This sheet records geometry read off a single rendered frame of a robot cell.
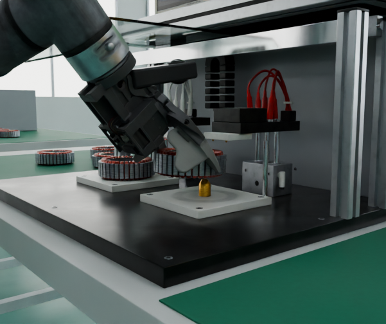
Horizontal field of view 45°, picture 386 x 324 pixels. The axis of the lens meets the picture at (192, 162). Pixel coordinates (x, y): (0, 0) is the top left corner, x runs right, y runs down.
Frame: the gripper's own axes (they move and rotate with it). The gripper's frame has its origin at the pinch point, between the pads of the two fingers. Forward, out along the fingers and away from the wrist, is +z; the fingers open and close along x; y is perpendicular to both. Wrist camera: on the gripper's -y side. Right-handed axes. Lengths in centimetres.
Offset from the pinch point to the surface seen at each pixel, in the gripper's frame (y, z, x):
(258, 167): -9.5, 10.9, 0.8
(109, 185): 7.6, 1.4, -17.5
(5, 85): -104, 67, -470
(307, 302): 14.4, -1.7, 31.1
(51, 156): 0, 10, -71
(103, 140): -44, 55, -156
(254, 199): -1.2, 8.1, 7.6
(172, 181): -2.1, 10.4, -16.2
